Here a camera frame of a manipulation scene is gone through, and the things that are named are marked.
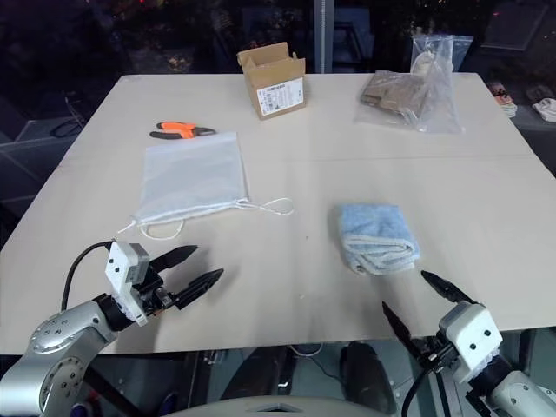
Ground crumpled white cloth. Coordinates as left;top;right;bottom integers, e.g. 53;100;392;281
531;98;556;123

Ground orange and black pliers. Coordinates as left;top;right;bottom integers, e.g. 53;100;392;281
149;120;216;142

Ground folded light blue towel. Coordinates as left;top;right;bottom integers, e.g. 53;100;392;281
334;201;422;276

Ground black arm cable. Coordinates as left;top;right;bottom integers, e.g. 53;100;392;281
401;363;440;417
60;241;116;312

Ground white drawstring bag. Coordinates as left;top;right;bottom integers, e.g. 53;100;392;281
116;131;297;241

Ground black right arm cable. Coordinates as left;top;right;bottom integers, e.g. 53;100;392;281
401;363;440;417

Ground thin white cable under table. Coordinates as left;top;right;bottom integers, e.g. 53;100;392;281
294;342;325;358

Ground grey robot torso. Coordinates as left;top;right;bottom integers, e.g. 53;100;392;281
172;392;380;417

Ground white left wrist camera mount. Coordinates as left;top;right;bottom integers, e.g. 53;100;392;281
103;240;151;328

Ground clear zip bag, white item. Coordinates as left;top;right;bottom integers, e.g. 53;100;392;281
409;35;475;90

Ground stack of small printed items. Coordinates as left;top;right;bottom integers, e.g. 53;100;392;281
489;79;519;119

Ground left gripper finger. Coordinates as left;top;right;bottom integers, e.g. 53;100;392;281
149;244;201;275
173;268;225;311

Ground grey vertical post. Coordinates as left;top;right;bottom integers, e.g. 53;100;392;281
318;0;329;73

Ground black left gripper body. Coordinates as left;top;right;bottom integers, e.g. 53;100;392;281
129;258;179;317

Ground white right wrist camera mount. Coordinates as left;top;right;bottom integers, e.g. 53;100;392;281
437;301;504;386

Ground clear bag with brown contents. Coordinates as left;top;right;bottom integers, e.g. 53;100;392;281
353;69;465;135

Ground open cardboard box with label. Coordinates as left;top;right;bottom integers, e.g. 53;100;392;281
236;41;308;121

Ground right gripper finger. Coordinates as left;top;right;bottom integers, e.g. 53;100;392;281
381;300;426;356
420;269;478;306

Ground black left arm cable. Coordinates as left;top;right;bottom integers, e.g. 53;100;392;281
60;241;116;312

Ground dark cable on floor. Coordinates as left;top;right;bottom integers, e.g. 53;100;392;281
50;93;85;138

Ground dark rounded shape under table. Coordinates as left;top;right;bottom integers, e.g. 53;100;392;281
340;341;395;410

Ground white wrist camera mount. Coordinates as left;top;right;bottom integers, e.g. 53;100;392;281
103;240;151;328
437;301;504;386

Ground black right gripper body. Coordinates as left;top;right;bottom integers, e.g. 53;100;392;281
412;333;458;375

